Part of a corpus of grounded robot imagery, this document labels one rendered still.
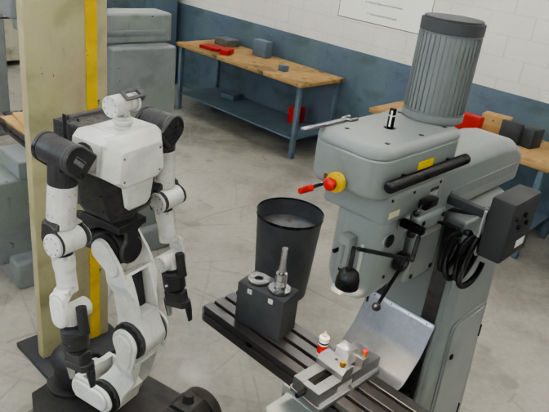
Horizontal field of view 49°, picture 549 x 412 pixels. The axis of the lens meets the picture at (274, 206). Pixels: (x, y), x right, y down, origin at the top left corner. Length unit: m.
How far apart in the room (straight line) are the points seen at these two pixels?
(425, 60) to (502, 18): 4.34
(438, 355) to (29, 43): 2.21
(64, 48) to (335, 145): 1.69
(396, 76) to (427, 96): 4.87
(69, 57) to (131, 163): 1.25
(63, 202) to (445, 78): 1.22
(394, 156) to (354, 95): 5.52
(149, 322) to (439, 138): 1.17
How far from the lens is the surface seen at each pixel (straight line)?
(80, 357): 2.13
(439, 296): 2.40
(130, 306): 2.20
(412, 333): 2.50
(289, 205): 4.39
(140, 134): 1.98
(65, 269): 2.01
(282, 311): 2.37
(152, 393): 2.71
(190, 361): 3.75
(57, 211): 1.92
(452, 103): 2.00
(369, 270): 1.96
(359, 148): 1.69
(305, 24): 7.63
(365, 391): 2.32
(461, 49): 1.97
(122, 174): 1.92
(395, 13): 6.86
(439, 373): 2.64
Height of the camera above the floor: 2.41
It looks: 25 degrees down
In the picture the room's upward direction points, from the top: 7 degrees clockwise
